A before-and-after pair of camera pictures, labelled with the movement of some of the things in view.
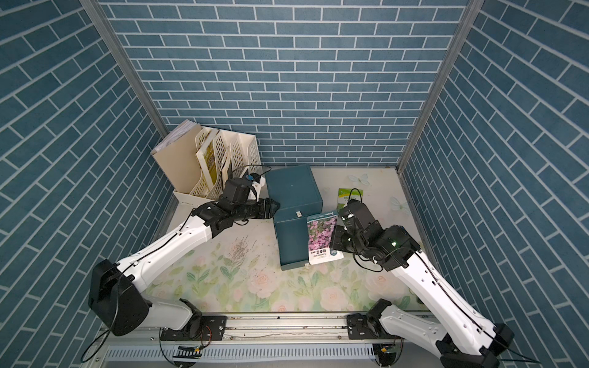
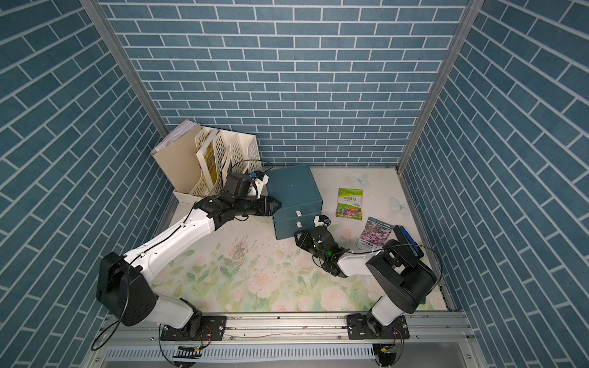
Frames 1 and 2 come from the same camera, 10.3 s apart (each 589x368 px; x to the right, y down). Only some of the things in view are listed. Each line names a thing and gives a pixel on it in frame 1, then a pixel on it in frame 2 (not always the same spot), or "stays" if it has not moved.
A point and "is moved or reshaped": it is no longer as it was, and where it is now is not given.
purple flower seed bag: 320,228 is moved or reshaped
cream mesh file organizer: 222,156 stays
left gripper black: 265,209 stays
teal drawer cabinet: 297,192 stays
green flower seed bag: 343,195 stays
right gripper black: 335,238 -> 305,239
